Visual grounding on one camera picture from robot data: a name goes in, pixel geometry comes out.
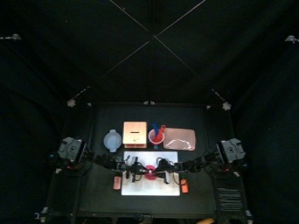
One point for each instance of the yellow object at table edge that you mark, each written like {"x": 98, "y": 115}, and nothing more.
{"x": 204, "y": 221}

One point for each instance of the orange block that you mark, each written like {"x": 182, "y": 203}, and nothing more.
{"x": 184, "y": 186}
{"x": 116, "y": 183}

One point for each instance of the small wooden drawer box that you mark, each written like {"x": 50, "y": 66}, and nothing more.
{"x": 135, "y": 133}

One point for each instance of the thin diagonal frame rod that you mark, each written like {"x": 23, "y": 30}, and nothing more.
{"x": 155, "y": 38}
{"x": 147, "y": 42}

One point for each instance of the white printed label sticker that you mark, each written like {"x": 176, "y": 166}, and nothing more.
{"x": 230, "y": 199}

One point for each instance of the silver frame clamp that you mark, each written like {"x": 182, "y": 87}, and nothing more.
{"x": 226, "y": 106}
{"x": 15, "y": 37}
{"x": 291, "y": 38}
{"x": 148, "y": 102}
{"x": 71, "y": 102}

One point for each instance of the red play dough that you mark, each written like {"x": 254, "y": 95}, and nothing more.
{"x": 150, "y": 172}

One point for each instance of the red plastic utensil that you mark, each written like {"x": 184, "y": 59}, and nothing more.
{"x": 160, "y": 131}

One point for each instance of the clear plastic tray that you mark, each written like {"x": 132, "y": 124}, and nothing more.
{"x": 179, "y": 139}

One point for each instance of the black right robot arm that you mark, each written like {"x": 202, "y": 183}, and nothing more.
{"x": 230, "y": 151}

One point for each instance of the blue plastic utensil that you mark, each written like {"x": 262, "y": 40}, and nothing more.
{"x": 155, "y": 128}

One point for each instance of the white cutting board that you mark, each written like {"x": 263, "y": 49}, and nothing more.
{"x": 151, "y": 188}

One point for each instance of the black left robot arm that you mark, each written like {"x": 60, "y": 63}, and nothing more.
{"x": 74, "y": 150}

